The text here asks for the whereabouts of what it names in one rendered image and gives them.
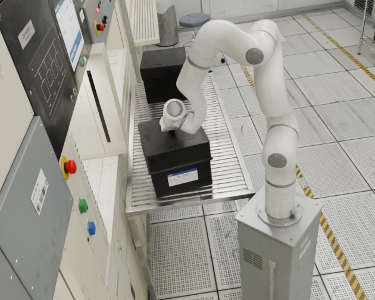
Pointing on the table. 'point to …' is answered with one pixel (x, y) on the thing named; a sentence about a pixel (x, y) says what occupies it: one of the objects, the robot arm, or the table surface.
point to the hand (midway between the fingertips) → (171, 128)
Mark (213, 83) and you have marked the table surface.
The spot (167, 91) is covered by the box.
